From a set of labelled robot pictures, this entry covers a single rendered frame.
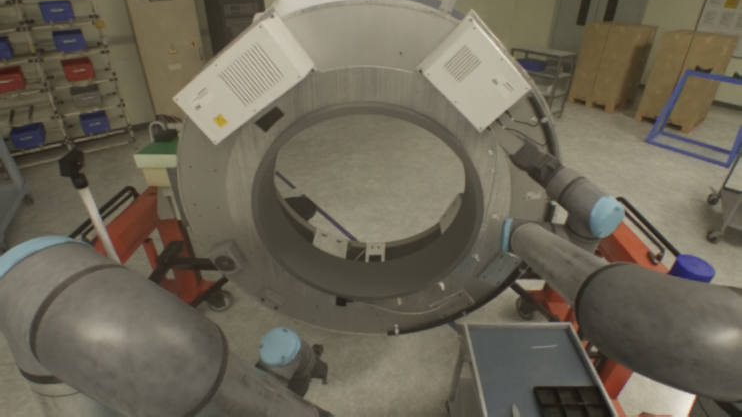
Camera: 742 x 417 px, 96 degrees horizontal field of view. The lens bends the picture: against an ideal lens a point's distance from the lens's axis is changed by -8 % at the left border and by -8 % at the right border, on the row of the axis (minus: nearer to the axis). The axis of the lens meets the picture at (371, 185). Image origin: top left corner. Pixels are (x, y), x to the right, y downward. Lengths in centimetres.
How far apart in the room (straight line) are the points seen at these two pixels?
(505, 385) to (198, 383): 123
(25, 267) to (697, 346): 66
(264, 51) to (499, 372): 133
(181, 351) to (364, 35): 92
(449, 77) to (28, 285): 92
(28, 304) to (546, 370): 150
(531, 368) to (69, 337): 143
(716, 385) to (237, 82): 103
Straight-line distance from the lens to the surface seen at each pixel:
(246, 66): 102
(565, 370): 163
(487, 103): 106
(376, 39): 111
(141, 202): 205
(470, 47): 102
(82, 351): 41
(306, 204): 275
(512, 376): 154
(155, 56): 557
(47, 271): 47
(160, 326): 41
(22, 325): 47
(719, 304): 48
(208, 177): 140
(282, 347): 92
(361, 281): 160
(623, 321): 47
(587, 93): 762
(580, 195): 95
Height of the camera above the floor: 189
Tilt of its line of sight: 30 degrees down
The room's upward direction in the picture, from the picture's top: straight up
